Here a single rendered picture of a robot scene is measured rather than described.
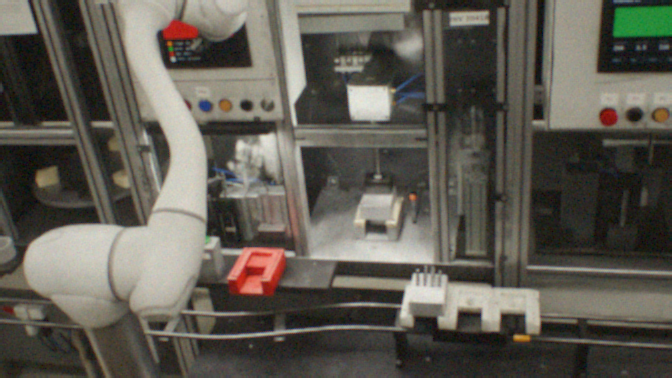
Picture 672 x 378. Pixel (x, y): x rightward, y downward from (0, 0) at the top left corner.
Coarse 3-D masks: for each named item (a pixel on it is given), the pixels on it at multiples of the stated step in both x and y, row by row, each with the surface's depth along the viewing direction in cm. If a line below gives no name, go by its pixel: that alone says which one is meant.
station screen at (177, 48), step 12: (168, 48) 188; (180, 48) 187; (216, 48) 185; (228, 48) 184; (168, 60) 190; (180, 60) 189; (192, 60) 188; (204, 60) 188; (216, 60) 187; (228, 60) 186; (240, 60) 186
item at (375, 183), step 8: (376, 152) 217; (376, 160) 219; (376, 168) 220; (368, 176) 224; (376, 176) 222; (384, 176) 223; (392, 176) 223; (368, 184) 221; (376, 184) 221; (384, 184) 220; (392, 184) 224; (368, 192) 223; (376, 192) 222; (384, 192) 221
